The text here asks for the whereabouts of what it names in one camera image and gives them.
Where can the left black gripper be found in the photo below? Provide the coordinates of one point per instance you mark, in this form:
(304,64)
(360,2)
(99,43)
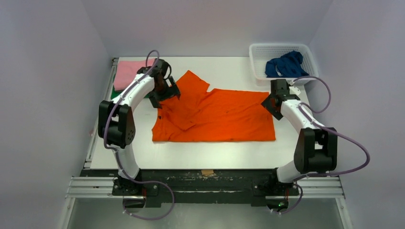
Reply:
(165,93)

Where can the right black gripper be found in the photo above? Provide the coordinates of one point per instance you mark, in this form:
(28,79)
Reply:
(273,103)

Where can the orange t shirt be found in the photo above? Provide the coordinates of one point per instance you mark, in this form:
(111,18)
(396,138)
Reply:
(219,115)

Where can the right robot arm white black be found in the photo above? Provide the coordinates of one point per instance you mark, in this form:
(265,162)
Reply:
(316,147)

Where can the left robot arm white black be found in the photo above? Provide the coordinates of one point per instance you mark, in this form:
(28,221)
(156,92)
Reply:
(116,125)

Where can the blue t shirt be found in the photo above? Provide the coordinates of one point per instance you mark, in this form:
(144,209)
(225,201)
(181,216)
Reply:
(287,66)

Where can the white plastic basket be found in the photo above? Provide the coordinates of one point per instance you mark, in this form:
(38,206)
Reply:
(261,53)

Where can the folded pink t shirt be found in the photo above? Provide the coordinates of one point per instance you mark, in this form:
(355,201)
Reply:
(126,72)

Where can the folded green t shirt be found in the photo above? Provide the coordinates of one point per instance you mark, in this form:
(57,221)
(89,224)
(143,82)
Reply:
(115,92)

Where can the brown tape piece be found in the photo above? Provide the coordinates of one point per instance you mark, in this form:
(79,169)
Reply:
(207,172)

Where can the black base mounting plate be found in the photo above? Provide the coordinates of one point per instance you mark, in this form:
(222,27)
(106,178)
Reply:
(154,187)

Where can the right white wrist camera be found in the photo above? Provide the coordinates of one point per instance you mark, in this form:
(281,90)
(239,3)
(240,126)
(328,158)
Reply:
(293,89)

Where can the aluminium frame rail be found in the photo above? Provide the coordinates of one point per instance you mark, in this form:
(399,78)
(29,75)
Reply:
(102,187)

